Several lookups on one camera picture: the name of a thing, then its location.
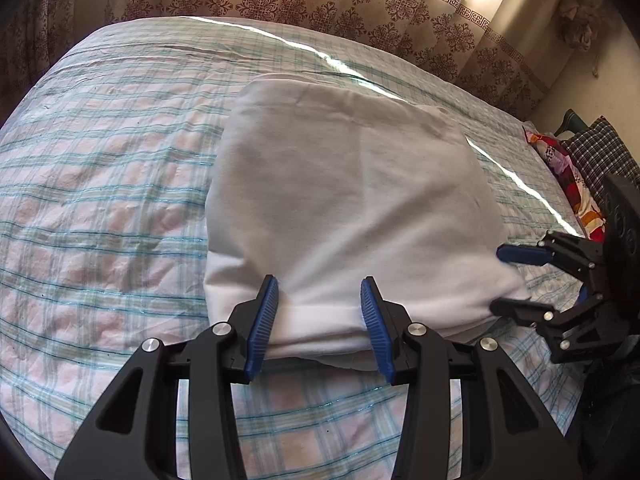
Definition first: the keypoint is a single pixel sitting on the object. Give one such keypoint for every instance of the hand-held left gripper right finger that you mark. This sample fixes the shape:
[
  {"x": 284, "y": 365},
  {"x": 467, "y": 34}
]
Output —
[{"x": 376, "y": 330}]

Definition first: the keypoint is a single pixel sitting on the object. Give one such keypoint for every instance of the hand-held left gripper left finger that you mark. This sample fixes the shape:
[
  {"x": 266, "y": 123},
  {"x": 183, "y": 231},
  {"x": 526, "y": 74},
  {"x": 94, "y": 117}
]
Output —
[{"x": 261, "y": 330}]

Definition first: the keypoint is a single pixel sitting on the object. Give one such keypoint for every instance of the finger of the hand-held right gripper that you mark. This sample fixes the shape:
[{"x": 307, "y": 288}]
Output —
[
  {"x": 520, "y": 309},
  {"x": 525, "y": 255}
]

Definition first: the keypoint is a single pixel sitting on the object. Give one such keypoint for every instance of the white pants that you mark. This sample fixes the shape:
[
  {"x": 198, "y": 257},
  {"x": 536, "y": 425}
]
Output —
[{"x": 350, "y": 185}]

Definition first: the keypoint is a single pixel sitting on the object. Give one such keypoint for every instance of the dark checked pillow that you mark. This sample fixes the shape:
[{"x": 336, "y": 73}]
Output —
[{"x": 600, "y": 155}]

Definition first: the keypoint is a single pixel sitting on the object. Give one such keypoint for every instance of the red and purple printed pillow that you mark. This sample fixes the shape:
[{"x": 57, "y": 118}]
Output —
[{"x": 565, "y": 170}]

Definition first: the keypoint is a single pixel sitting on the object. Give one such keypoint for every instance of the dark green cloth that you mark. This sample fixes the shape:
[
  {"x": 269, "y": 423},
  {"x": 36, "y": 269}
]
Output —
[{"x": 570, "y": 121}]

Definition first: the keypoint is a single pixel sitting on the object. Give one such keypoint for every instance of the plaid bed sheet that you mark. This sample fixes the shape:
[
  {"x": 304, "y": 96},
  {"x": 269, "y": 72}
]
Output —
[{"x": 100, "y": 185}]

